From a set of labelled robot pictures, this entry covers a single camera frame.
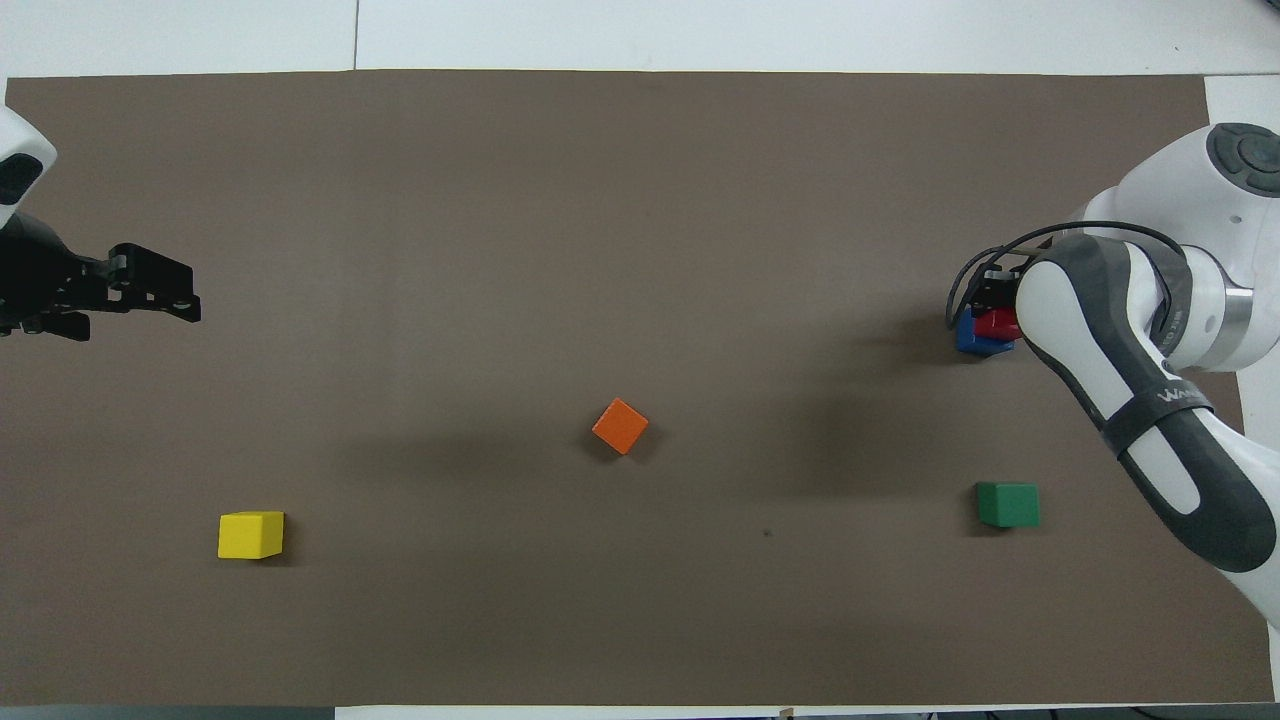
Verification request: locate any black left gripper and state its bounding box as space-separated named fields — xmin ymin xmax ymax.
xmin=0 ymin=212 xmax=201 ymax=341

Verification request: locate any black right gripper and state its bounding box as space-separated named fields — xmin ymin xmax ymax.
xmin=972 ymin=262 xmax=1023 ymax=315

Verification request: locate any blue wooden block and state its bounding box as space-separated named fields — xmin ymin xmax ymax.
xmin=955 ymin=312 xmax=1016 ymax=358

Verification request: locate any green wooden block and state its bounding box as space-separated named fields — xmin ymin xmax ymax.
xmin=976 ymin=482 xmax=1041 ymax=529

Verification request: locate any yellow wooden block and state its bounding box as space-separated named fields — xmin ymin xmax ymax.
xmin=218 ymin=511 xmax=285 ymax=560

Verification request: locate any orange wooden block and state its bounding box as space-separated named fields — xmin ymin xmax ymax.
xmin=591 ymin=398 xmax=650 ymax=456

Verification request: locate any brown paper table mat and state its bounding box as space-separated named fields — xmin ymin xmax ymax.
xmin=0 ymin=68 xmax=1276 ymax=709

